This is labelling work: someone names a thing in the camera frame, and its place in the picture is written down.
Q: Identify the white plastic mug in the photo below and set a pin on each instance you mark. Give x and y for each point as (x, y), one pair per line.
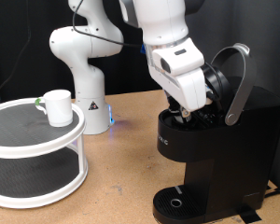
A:
(59, 107)

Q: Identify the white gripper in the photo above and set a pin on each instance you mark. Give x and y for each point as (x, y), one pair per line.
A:
(183, 88)

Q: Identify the white two-tier turntable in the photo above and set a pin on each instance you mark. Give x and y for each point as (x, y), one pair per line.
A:
(37, 149)

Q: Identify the black tape strip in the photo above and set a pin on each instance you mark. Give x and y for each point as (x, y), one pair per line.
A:
(250, 214)
(275, 193)

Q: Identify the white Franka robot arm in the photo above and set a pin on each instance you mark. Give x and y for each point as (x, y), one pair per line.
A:
(84, 46)

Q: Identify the black Keurig drip tray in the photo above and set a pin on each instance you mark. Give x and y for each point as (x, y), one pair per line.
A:
(165, 202)

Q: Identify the black Keurig coffee machine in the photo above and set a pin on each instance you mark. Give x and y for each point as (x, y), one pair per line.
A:
(233, 155)

